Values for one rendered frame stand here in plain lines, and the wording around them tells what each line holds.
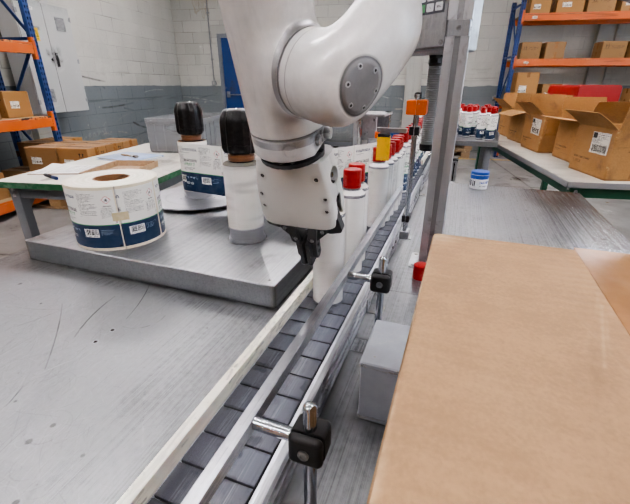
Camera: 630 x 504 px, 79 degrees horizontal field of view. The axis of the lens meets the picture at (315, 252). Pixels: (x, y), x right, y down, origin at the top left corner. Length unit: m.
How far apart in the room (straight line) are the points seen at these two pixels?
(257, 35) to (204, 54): 8.88
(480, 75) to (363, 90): 8.27
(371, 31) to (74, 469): 0.54
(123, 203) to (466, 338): 0.84
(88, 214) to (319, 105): 0.72
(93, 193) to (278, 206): 0.55
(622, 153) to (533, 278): 2.20
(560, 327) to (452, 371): 0.07
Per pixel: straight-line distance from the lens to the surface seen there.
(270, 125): 0.40
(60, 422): 0.63
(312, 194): 0.45
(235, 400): 0.50
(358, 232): 0.72
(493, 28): 8.67
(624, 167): 2.47
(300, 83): 0.34
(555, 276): 0.27
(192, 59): 9.36
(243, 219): 0.89
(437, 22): 0.88
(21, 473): 0.59
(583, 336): 0.22
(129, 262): 0.92
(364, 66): 0.34
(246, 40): 0.38
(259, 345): 0.52
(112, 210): 0.95
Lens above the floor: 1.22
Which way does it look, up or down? 24 degrees down
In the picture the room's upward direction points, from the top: straight up
